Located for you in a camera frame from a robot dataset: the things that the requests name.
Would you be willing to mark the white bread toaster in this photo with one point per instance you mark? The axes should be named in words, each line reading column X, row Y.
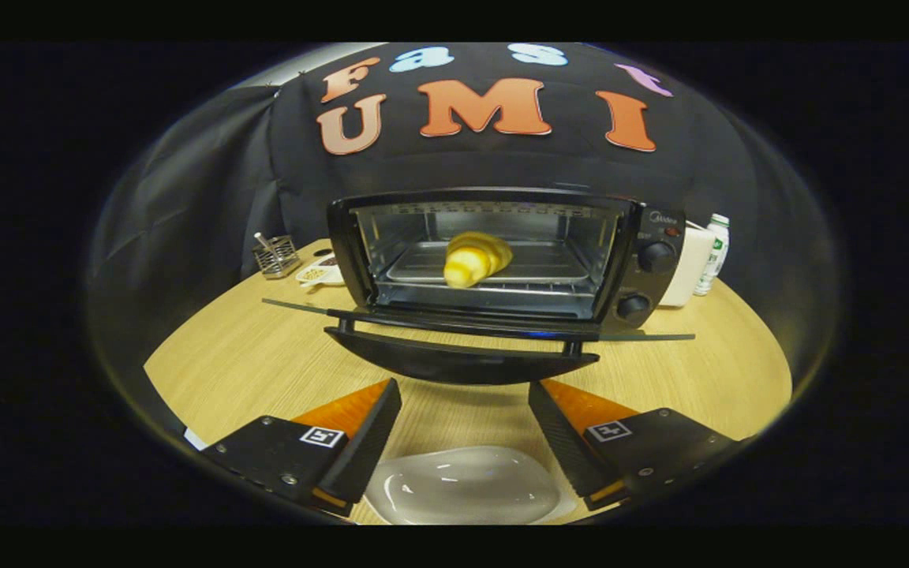
column 683, row 268

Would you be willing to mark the white oval plate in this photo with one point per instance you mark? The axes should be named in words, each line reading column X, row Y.
column 462, row 485

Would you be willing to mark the black toaster oven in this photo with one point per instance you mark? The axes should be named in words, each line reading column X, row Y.
column 644, row 268

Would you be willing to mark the white bottle green label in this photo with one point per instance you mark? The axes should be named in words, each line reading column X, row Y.
column 715, row 256

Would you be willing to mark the golden croissant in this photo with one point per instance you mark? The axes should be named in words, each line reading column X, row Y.
column 474, row 259

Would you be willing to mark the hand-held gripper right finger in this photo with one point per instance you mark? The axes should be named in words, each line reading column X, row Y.
column 565, row 450

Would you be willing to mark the black backdrop cloth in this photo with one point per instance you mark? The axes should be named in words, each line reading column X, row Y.
column 202, row 197

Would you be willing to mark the small white snack dish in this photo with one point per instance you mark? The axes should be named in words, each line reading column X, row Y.
column 320, row 274

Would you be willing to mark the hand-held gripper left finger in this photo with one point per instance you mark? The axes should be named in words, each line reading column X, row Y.
column 364, row 454

